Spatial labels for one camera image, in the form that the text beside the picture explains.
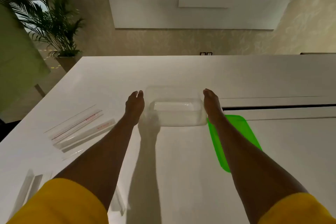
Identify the clear plastic container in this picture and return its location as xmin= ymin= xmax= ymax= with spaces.
xmin=144 ymin=86 xmax=208 ymax=127

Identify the thin clear plastic strip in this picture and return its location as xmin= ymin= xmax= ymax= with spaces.
xmin=44 ymin=105 xmax=96 ymax=133

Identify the yellow right sleeve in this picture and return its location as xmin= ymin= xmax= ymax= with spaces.
xmin=258 ymin=192 xmax=336 ymax=224

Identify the green plastic lid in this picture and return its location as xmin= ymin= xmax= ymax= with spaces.
xmin=207 ymin=115 xmax=263 ymax=173

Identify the clear plastic divider piece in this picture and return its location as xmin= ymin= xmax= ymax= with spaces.
xmin=9 ymin=169 xmax=35 ymax=220
xmin=110 ymin=186 xmax=127 ymax=217
xmin=26 ymin=174 xmax=44 ymax=202

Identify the short clear plastic strip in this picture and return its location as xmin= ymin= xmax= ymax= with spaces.
xmin=62 ymin=149 xmax=85 ymax=161

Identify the wide clear strip red label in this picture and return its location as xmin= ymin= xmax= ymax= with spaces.
xmin=54 ymin=118 xmax=116 ymax=150

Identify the white table cable flap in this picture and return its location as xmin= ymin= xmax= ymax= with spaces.
xmin=220 ymin=96 xmax=336 ymax=121

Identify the person's right forearm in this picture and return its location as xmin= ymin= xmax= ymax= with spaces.
xmin=209 ymin=116 xmax=308 ymax=224

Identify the beige plant pot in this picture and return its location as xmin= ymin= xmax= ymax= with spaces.
xmin=55 ymin=55 xmax=82 ymax=72

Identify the person's left hand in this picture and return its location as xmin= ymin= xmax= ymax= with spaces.
xmin=124 ymin=90 xmax=145 ymax=126

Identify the person's left forearm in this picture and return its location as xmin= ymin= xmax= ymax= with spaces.
xmin=54 ymin=116 xmax=139 ymax=211

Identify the green chair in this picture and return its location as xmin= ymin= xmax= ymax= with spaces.
xmin=0 ymin=3 xmax=51 ymax=113

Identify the clear strip with red line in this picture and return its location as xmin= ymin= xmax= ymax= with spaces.
xmin=51 ymin=110 xmax=103 ymax=141

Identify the person's right hand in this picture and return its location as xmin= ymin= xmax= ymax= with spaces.
xmin=203 ymin=88 xmax=224 ymax=125

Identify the green palm plant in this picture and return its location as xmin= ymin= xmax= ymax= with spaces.
xmin=0 ymin=0 xmax=85 ymax=58

